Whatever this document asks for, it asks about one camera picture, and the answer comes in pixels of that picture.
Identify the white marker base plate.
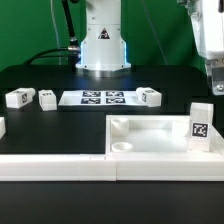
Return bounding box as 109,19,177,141
59,90,143,106

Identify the black cable bundle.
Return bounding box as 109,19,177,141
22,0,83,68

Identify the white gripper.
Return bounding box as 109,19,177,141
205,59,224,96

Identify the white square table top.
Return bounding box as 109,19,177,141
105,114,224,157

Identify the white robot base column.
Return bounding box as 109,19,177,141
76,0,131,77

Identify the white left fence piece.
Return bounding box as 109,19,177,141
0,117,6,140

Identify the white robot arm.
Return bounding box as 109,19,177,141
177,0,224,96

